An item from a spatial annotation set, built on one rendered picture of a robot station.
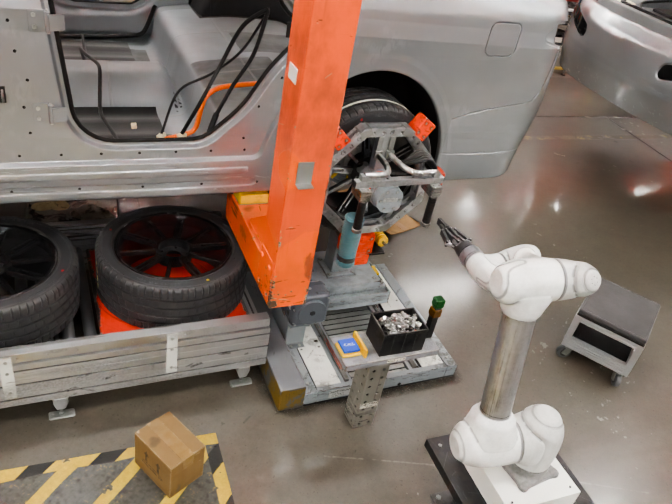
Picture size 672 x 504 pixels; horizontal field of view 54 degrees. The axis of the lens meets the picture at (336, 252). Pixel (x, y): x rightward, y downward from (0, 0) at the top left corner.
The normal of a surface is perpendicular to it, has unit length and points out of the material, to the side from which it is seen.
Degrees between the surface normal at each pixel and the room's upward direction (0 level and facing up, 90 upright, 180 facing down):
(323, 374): 0
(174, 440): 0
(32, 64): 89
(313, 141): 90
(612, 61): 88
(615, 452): 0
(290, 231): 90
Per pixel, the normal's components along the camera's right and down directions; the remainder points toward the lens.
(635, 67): -0.87, 0.10
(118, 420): 0.17, -0.80
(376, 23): 0.38, 0.58
